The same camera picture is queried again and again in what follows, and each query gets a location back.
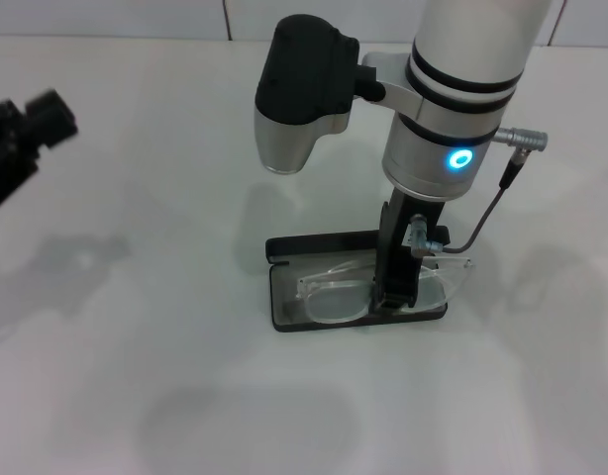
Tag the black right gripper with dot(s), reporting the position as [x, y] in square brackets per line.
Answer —
[400, 237]

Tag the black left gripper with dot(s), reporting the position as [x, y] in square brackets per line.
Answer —
[2, 163]

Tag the clear white glasses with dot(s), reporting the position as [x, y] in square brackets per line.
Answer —
[334, 320]

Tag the black glasses case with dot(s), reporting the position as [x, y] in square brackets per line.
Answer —
[314, 242]

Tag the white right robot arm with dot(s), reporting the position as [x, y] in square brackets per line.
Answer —
[472, 39]

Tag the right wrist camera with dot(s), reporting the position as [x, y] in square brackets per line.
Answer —
[304, 69]

